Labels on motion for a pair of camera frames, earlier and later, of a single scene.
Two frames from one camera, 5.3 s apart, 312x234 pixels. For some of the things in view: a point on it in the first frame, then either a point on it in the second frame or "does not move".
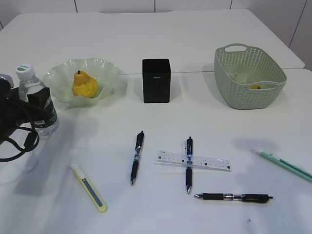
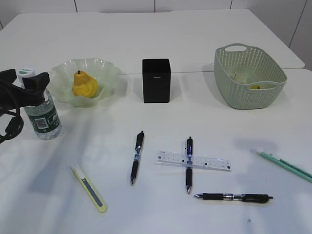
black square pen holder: x=156 y=80 does not move
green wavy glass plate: x=59 y=79 does not move
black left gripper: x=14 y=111 → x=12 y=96
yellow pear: x=84 y=85 does not move
